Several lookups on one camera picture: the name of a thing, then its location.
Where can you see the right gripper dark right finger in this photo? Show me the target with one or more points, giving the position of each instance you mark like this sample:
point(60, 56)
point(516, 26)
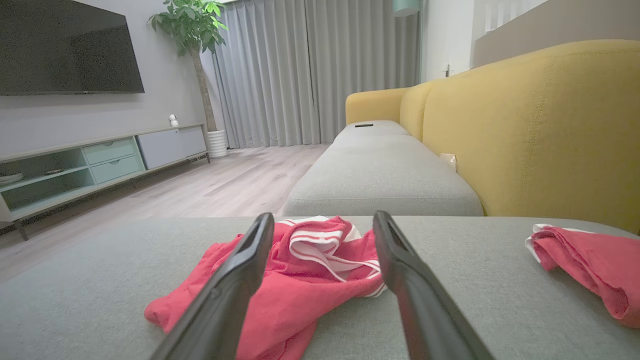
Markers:
point(425, 310)

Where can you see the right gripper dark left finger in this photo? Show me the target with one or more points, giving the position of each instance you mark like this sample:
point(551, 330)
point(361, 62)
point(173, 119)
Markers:
point(225, 300)

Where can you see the red white basketball jersey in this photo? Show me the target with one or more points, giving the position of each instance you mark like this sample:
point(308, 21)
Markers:
point(300, 300)

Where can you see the red crumpled garment white trim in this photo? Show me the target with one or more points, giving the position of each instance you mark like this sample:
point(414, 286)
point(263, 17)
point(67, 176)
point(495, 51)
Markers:
point(595, 265)

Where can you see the grey sofa seat cushion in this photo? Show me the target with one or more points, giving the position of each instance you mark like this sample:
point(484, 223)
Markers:
point(380, 175)

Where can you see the wide grey sofa ottoman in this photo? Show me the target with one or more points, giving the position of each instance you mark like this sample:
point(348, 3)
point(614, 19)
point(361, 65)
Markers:
point(75, 300)

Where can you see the small white tag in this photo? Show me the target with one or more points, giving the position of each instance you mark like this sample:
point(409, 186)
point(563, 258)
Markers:
point(448, 161)

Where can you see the white ribbed plant pot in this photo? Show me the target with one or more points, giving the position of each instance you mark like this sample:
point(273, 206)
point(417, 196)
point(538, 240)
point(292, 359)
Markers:
point(217, 144)

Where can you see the low grey TV cabinet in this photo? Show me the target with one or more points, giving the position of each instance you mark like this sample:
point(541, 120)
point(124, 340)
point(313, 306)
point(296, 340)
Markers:
point(170, 145)

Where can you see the yellow and grey sofa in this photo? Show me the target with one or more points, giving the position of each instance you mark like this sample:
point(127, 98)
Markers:
point(540, 140)

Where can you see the grey pleated curtain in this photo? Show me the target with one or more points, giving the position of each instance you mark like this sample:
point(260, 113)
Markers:
point(280, 75)

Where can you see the green potted tree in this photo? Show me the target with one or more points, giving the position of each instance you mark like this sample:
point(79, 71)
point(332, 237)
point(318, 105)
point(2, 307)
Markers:
point(192, 25)

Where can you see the black flat screen television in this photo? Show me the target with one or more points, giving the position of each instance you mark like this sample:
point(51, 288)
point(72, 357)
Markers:
point(65, 45)

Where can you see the teal lamp shade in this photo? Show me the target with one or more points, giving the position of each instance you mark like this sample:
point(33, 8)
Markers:
point(405, 7)

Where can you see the white slatted railing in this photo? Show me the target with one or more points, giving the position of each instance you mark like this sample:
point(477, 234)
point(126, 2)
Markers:
point(510, 12)

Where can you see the small white security camera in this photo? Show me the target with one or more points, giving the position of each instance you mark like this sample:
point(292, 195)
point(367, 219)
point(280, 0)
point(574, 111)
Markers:
point(173, 120)

